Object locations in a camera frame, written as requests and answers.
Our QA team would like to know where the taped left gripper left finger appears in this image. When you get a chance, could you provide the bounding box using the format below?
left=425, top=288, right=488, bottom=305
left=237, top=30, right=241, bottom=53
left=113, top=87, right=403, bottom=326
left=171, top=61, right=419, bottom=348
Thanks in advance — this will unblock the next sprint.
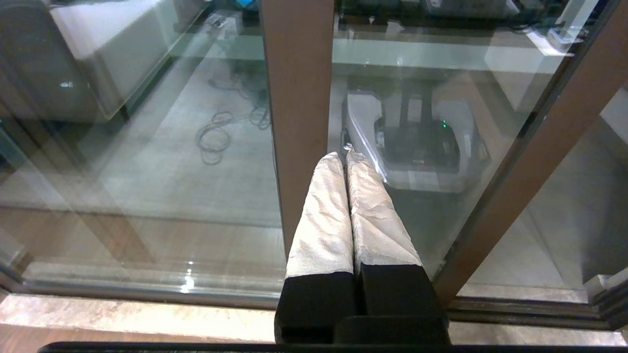
left=275, top=152, right=358, bottom=344

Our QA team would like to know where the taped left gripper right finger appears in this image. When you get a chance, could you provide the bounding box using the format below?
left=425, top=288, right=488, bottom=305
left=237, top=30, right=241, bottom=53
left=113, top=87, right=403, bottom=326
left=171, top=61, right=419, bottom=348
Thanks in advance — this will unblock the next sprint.
left=345, top=146, right=449, bottom=319

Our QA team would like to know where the brown framed sliding glass door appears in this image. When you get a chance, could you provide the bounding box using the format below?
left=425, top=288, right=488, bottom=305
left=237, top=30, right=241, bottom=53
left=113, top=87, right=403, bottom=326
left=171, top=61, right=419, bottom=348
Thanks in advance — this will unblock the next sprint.
left=265, top=0, right=628, bottom=307

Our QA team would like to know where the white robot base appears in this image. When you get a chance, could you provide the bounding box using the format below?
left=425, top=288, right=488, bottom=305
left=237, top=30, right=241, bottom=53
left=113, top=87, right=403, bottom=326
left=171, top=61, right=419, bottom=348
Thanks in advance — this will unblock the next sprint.
left=341, top=91, right=491, bottom=194

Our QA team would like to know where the brown framed fixed glass panel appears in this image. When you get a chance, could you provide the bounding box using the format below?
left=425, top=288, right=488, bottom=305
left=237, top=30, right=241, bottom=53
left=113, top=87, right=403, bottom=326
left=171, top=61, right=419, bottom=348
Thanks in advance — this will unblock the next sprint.
left=0, top=0, right=335, bottom=309

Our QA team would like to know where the dark metal floor track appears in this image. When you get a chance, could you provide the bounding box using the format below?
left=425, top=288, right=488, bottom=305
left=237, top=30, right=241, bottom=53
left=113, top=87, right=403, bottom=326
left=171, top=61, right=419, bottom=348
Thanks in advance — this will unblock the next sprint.
left=0, top=275, right=628, bottom=331

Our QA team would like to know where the beige cushioned sofa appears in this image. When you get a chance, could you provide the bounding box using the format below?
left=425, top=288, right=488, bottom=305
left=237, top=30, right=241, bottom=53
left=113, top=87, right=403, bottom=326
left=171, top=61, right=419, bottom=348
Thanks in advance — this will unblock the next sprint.
left=49, top=0, right=209, bottom=121

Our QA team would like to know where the dark front-load washing machine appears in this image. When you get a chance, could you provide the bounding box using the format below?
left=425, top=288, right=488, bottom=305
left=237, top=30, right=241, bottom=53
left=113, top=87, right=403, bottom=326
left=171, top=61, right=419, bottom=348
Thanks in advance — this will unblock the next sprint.
left=0, top=0, right=111, bottom=123

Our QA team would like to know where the black tangled floor cable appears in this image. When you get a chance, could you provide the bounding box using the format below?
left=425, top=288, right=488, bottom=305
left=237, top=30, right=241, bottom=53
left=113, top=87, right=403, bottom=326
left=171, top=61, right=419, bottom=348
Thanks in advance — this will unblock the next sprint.
left=195, top=74, right=271, bottom=166

